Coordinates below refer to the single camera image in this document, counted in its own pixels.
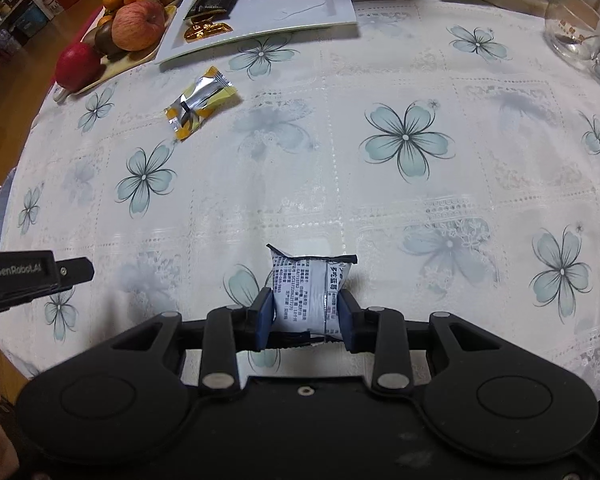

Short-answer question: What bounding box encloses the white rectangular plate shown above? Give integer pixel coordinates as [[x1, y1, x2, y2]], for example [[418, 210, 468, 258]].
[[157, 0, 358, 66]]

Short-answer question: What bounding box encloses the metal spoon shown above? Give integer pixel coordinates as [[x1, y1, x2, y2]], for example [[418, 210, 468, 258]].
[[555, 30, 600, 47]]

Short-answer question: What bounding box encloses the white black-print snack packet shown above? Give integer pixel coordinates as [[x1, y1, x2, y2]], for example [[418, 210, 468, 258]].
[[266, 243, 357, 348]]

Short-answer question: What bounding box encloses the blue storage bin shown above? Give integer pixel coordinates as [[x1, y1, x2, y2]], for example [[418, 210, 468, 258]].
[[10, 2, 48, 37]]

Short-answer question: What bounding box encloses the red pomegranate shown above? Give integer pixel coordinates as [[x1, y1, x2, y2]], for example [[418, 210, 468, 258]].
[[55, 42, 103, 88]]

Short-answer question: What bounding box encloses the yellow silver snack packet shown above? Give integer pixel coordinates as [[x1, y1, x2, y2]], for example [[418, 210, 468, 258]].
[[162, 66, 238, 142]]

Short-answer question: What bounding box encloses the gold foil chocolate ingot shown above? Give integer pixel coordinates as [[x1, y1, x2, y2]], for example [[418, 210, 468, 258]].
[[184, 24, 233, 42]]

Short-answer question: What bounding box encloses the glass bowl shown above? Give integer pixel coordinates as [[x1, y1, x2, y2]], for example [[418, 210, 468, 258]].
[[544, 0, 600, 73]]

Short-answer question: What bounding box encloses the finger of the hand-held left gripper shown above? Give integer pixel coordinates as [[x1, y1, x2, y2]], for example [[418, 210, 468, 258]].
[[55, 257, 95, 291]]

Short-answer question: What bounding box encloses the red apple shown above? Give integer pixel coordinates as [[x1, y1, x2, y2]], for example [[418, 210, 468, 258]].
[[111, 0, 166, 52]]

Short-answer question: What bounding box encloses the floral tablecloth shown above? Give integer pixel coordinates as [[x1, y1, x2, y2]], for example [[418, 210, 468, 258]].
[[0, 0, 600, 396]]

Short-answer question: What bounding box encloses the dark brown fruit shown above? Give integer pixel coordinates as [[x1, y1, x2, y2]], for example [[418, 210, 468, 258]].
[[94, 17, 126, 58]]

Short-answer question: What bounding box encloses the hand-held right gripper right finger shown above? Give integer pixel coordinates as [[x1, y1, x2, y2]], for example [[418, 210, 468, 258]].
[[337, 289, 503, 393]]

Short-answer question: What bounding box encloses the beige fruit tray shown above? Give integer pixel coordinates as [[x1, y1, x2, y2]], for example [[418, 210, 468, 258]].
[[52, 4, 178, 104]]

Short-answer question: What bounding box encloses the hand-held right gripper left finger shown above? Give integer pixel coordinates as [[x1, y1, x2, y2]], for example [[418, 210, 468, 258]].
[[110, 287, 276, 393]]

